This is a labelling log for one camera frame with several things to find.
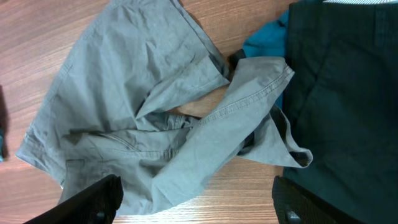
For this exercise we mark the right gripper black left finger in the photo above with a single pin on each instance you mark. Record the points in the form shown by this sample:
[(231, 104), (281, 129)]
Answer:
[(97, 204)]

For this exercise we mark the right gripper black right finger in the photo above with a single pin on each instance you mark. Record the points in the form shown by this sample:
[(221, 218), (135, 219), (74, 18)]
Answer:
[(296, 205)]

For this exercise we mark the grey shorts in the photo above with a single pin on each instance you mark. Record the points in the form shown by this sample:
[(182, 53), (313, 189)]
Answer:
[(144, 95)]

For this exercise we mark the light blue denim jeans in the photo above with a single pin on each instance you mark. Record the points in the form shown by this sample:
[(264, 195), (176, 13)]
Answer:
[(1, 144)]

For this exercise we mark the black garment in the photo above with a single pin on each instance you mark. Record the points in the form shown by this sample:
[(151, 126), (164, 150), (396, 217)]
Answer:
[(342, 104)]

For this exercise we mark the teal blue garment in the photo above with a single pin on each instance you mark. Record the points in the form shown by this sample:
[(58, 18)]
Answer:
[(269, 40)]

